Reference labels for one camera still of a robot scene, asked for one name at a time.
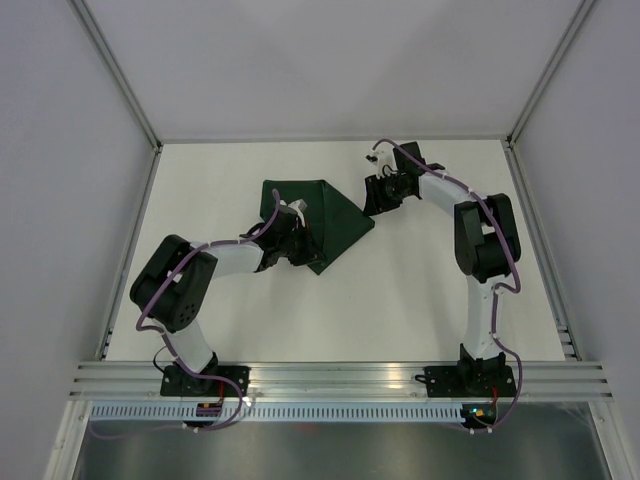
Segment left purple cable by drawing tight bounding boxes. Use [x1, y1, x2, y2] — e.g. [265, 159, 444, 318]
[87, 188, 284, 440]

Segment right aluminium frame post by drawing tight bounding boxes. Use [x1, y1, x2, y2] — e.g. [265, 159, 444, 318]
[504, 0, 601, 149]

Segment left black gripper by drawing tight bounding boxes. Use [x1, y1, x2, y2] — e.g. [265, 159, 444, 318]
[278, 222, 326, 267]

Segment aluminium front rail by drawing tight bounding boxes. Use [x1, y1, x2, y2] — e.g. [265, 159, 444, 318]
[68, 361, 613, 403]

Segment purple cable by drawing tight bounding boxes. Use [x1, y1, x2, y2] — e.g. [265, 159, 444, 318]
[372, 138, 524, 435]
[87, 188, 284, 440]

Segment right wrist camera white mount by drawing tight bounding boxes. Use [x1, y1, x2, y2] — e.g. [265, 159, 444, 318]
[366, 147, 396, 178]

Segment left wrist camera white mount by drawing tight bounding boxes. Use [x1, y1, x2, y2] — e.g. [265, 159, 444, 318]
[280, 199, 307, 227]

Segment aluminium frame post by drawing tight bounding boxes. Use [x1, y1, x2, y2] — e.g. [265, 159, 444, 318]
[67, 0, 163, 153]
[504, 0, 601, 149]

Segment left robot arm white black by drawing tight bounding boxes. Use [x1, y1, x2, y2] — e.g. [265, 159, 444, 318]
[130, 200, 322, 396]

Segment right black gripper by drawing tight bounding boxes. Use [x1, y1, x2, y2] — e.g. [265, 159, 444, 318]
[364, 171, 411, 217]

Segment dark green cloth napkin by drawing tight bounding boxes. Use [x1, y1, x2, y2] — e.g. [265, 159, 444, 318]
[259, 180, 375, 275]

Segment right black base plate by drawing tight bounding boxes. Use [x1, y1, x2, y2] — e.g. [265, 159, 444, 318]
[423, 365, 516, 398]

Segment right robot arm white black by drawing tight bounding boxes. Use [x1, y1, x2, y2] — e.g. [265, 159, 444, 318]
[364, 140, 521, 398]

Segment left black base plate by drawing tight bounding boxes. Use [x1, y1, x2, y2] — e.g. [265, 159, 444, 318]
[160, 364, 249, 398]

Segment white slotted cable duct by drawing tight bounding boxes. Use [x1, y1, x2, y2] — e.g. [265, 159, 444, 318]
[90, 401, 463, 424]

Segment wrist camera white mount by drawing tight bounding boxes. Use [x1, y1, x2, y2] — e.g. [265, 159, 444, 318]
[280, 199, 307, 227]
[366, 147, 396, 178]

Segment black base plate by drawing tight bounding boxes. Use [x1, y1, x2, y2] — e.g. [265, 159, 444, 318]
[423, 365, 516, 398]
[160, 364, 249, 398]

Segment left aluminium frame post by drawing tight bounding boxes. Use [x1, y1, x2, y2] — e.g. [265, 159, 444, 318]
[67, 0, 163, 153]

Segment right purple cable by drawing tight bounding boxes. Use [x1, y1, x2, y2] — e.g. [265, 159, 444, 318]
[372, 138, 524, 435]

